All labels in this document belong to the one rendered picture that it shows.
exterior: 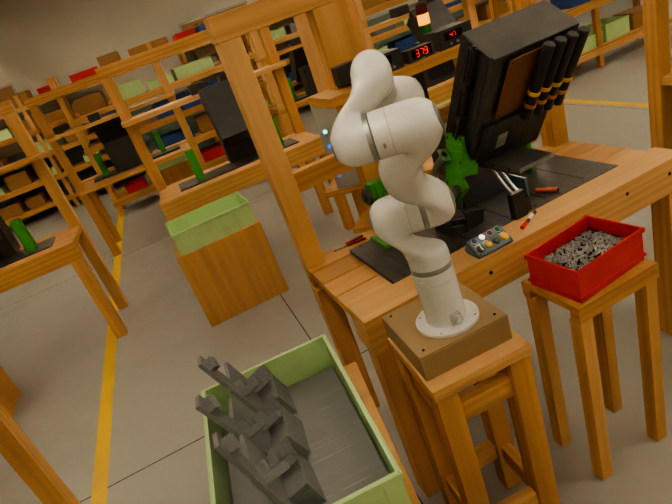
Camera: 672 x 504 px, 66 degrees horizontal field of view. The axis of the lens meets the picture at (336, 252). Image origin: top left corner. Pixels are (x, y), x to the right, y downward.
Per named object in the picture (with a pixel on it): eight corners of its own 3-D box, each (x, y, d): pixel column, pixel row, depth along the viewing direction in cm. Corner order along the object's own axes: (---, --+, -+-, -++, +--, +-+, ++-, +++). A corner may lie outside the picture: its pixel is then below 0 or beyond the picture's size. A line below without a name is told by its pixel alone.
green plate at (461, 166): (479, 187, 203) (480, 133, 195) (461, 190, 200) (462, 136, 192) (462, 182, 213) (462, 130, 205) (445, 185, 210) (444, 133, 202)
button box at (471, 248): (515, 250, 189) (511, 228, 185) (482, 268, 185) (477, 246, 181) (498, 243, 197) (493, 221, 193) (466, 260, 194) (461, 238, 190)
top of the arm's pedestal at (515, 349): (532, 353, 148) (530, 342, 146) (435, 404, 143) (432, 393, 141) (472, 306, 176) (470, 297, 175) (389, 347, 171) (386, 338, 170)
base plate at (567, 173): (619, 169, 215) (618, 164, 214) (396, 287, 190) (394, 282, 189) (545, 156, 252) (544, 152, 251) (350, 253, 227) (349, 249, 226)
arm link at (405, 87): (418, 48, 119) (420, 84, 149) (351, 70, 122) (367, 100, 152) (427, 86, 119) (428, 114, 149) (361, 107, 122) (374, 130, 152)
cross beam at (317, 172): (532, 87, 254) (529, 69, 250) (297, 194, 224) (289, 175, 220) (525, 87, 258) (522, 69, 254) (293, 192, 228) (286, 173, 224)
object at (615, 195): (687, 184, 213) (686, 150, 207) (376, 358, 178) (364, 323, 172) (655, 178, 225) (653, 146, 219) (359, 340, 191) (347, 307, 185)
